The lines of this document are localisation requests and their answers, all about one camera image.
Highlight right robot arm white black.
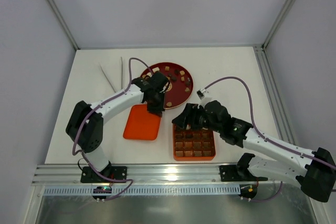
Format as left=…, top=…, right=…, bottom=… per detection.
left=172, top=100, right=335, bottom=202

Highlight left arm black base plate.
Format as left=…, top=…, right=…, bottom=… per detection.
left=80, top=166, right=128, bottom=184

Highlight orange box lid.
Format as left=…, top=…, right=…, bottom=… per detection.
left=123, top=104, right=161, bottom=141

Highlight orange chocolate box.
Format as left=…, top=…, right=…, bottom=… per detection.
left=173, top=124, right=216, bottom=162

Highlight metal tweezers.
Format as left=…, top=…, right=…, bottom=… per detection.
left=98, top=57, right=124, bottom=93

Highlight round dark red tray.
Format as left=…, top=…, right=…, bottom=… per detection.
left=150, top=62, right=194, bottom=109

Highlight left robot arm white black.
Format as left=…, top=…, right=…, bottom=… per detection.
left=66, top=72, right=170, bottom=183

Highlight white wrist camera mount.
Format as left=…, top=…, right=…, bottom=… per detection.
left=197, top=88, right=212, bottom=107

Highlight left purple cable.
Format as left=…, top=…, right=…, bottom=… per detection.
left=71, top=57, right=150, bottom=201

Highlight slotted cable duct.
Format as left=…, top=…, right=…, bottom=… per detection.
left=43, top=184, right=240, bottom=196

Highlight aluminium front rail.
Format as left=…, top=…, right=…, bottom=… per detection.
left=31, top=163, right=289, bottom=187

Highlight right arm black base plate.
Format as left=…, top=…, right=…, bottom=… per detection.
left=219, top=165, right=257, bottom=182

